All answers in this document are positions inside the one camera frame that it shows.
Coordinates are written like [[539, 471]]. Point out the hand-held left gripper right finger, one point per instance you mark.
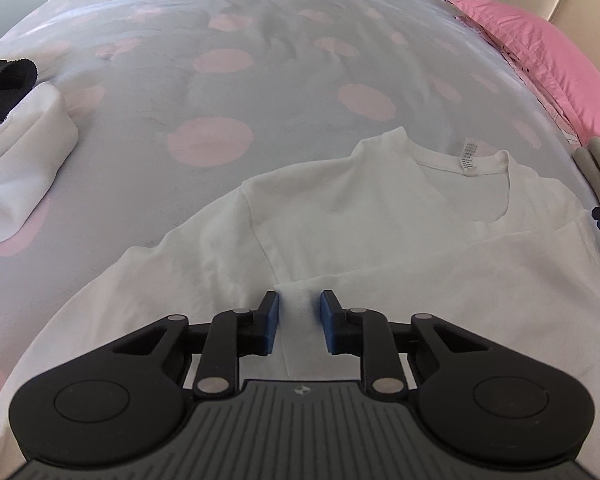
[[330, 325]]

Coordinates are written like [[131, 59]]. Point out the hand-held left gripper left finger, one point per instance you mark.
[[269, 325]]

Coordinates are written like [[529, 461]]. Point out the white T-shirt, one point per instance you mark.
[[380, 220]]

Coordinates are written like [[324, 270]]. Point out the pink pillow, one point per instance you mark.
[[545, 50]]

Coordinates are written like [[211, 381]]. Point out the bed with polka dot sheet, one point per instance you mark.
[[230, 110]]

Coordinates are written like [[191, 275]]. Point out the white fleece sweatshirt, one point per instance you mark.
[[25, 160]]

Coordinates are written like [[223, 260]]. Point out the black garment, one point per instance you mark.
[[5, 85]]

